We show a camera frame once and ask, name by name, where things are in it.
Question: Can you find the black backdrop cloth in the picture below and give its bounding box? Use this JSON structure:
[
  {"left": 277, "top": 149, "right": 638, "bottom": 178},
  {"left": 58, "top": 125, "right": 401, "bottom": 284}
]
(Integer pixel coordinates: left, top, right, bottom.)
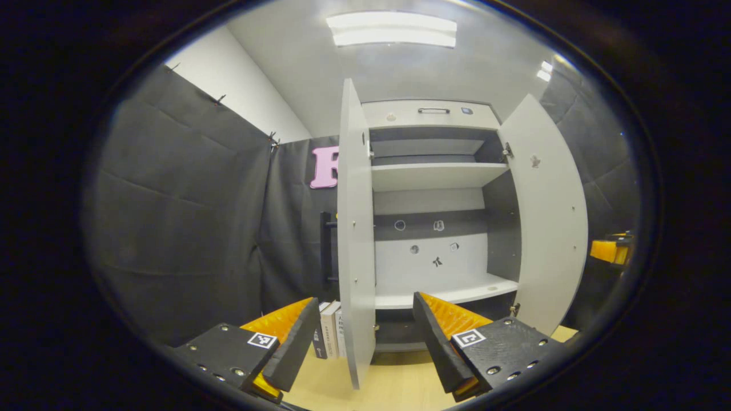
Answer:
[{"left": 91, "top": 54, "right": 640, "bottom": 349}]

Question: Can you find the beige book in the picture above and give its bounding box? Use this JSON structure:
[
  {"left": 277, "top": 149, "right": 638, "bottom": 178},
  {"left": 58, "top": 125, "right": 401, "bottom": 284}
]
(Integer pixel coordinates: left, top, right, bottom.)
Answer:
[{"left": 320, "top": 303, "right": 340, "bottom": 359}]

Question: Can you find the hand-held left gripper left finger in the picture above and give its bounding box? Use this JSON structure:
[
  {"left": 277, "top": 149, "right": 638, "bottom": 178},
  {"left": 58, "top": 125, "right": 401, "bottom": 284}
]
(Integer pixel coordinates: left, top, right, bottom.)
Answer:
[{"left": 174, "top": 297, "right": 322, "bottom": 405}]

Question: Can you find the black door handle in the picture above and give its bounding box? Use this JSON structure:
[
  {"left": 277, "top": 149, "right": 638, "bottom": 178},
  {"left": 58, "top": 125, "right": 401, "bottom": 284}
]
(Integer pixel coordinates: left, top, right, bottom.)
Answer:
[{"left": 320, "top": 211, "right": 341, "bottom": 284}]

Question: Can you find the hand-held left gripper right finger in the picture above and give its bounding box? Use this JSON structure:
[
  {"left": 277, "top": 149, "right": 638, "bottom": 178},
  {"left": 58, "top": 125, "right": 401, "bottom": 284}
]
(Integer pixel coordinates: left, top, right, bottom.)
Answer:
[{"left": 412, "top": 292, "right": 566, "bottom": 403}]

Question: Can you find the grey cabinet door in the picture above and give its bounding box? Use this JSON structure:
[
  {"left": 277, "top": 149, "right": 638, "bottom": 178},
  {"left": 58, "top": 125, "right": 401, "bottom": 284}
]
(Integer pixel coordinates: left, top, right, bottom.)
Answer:
[
  {"left": 498, "top": 94, "right": 589, "bottom": 337},
  {"left": 337, "top": 78, "right": 377, "bottom": 390}
]

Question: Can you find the long ceiling light panel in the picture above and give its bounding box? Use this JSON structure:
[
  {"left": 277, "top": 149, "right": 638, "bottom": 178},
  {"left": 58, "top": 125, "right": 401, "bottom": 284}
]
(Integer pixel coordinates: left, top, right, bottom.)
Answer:
[{"left": 326, "top": 11, "right": 457, "bottom": 47}]

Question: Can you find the grey double-door shoe cabinet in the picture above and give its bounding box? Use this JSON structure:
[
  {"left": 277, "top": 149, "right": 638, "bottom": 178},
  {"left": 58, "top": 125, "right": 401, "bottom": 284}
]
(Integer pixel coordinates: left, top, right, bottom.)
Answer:
[{"left": 360, "top": 100, "right": 523, "bottom": 352}]

